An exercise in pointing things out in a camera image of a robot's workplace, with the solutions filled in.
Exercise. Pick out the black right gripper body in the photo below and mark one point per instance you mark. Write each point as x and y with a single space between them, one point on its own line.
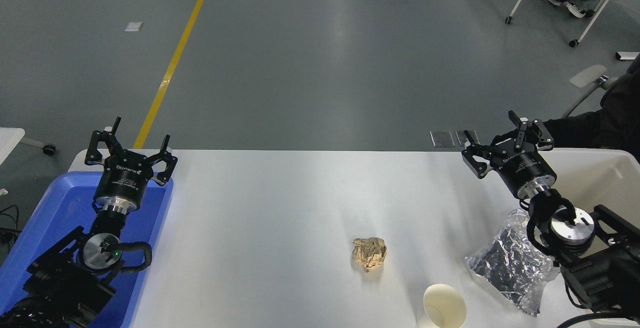
525 168

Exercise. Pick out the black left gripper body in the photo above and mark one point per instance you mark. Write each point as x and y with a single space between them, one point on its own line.
122 175

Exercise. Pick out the white paper cup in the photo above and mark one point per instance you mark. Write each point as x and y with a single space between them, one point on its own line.
442 300

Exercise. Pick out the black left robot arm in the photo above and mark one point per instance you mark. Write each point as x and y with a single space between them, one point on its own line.
60 278

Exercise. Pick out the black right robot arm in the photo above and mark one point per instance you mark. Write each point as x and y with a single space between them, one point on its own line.
600 273

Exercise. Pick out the metal floor plate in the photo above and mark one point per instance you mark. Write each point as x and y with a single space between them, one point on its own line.
442 139
459 138

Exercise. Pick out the blue plastic tray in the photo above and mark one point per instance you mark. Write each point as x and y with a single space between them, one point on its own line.
60 208

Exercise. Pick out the large pale plastic bin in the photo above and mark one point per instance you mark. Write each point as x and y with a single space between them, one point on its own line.
600 178

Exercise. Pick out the crumpled silver foil tray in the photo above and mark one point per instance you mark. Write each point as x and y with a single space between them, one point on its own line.
510 263

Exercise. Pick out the white rolling table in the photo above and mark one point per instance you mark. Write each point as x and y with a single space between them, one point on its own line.
7 138

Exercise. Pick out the white rectangular bar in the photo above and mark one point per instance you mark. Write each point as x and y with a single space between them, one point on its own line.
626 56

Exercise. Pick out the crumpled tan paper ball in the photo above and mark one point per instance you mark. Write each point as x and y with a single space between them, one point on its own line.
369 253

